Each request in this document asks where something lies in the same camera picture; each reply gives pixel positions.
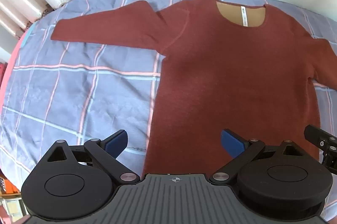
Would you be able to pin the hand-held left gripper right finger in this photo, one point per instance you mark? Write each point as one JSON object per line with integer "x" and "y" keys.
{"x": 231, "y": 144}

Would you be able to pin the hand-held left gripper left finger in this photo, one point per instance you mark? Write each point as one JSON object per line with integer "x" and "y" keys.
{"x": 116, "y": 142}

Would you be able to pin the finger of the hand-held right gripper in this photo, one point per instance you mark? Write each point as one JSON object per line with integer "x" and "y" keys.
{"x": 320, "y": 135}

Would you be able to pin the maroon knit sweater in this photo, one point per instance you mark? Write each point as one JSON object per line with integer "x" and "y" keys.
{"x": 223, "y": 76}

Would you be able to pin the blue plaid bedsheet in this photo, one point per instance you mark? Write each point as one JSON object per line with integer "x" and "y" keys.
{"x": 79, "y": 87}

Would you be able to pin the orange object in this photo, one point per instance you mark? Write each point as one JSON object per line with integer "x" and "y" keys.
{"x": 9, "y": 187}

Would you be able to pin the red object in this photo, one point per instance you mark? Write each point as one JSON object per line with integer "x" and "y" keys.
{"x": 2, "y": 71}

